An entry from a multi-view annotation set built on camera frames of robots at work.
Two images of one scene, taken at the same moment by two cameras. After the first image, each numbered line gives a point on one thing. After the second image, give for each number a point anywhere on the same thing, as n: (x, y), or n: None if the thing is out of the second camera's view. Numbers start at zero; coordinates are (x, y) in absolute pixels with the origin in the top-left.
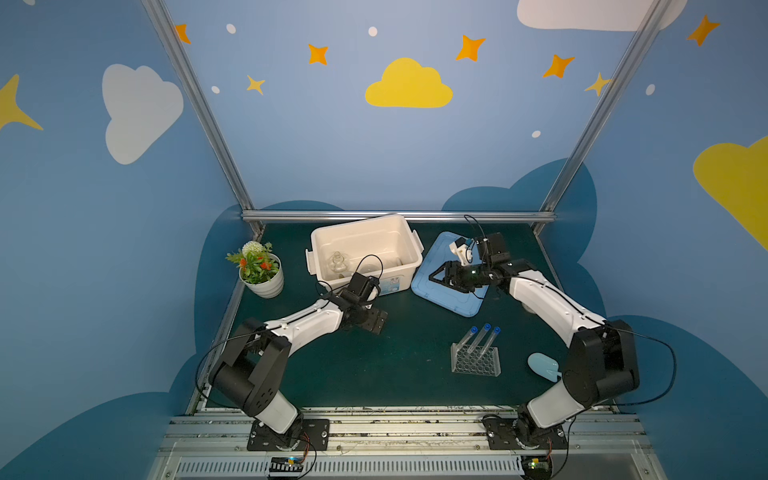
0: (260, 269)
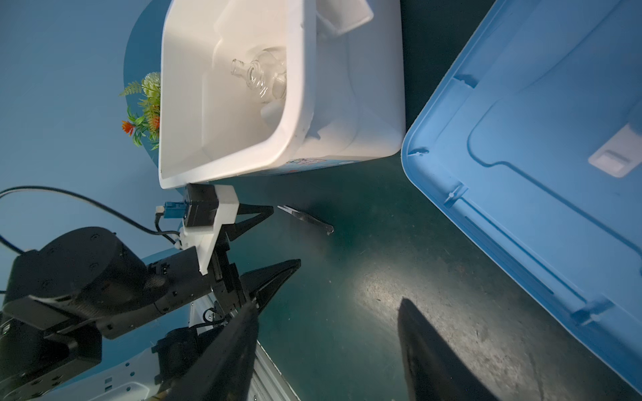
0: (149, 124)
